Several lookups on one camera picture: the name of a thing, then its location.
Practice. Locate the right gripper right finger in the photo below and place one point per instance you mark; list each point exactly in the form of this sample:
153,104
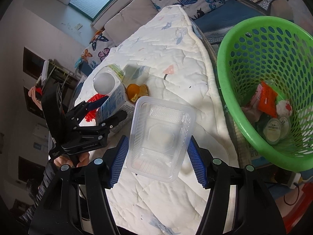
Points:
255,209

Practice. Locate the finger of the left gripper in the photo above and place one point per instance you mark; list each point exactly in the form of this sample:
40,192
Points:
106,124
82,109

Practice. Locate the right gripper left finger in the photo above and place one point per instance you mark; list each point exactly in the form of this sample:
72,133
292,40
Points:
59,209

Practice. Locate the red foam fruit net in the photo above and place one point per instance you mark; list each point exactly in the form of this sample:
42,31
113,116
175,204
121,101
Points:
96,102

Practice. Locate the orange peel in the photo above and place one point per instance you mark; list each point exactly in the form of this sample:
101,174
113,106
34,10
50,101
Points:
134,92

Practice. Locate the blue white milk carton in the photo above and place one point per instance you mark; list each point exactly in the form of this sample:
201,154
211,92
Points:
118,99

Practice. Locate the clear bottle with white cap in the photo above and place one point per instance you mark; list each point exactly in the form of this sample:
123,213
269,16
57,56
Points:
104,83

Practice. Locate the clear rectangular plastic tray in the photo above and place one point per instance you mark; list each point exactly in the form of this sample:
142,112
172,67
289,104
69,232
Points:
160,134

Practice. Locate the pudding cup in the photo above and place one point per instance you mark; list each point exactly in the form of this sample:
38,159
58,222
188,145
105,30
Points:
272,131

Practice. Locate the white paper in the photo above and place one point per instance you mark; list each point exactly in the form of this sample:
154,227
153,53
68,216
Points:
284,108

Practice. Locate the orange snack wrapper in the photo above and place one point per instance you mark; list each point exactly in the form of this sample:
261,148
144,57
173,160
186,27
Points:
267,101

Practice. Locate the clear green-edged plastic bag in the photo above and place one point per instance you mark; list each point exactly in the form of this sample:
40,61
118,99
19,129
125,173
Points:
286,126

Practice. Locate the pink snack wrapper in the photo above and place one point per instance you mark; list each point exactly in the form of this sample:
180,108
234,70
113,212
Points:
251,110

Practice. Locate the green plastic trash basket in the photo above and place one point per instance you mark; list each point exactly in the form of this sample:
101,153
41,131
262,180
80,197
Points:
275,51

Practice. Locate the person's left hand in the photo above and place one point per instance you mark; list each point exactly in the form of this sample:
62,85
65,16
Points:
65,160

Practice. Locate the metal clothes rack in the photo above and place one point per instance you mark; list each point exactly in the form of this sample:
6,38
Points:
53,73

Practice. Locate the red plastic bag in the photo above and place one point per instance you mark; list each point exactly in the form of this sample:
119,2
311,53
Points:
299,208

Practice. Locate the left butterfly print pillow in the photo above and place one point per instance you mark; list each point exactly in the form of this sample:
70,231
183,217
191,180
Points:
98,49

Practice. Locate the beige sofa cushion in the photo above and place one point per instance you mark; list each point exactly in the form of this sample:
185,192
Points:
125,23

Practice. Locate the blue sofa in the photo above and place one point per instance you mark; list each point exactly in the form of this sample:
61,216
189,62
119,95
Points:
217,23

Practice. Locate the wall power socket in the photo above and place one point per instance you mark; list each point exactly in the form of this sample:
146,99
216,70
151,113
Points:
78,26

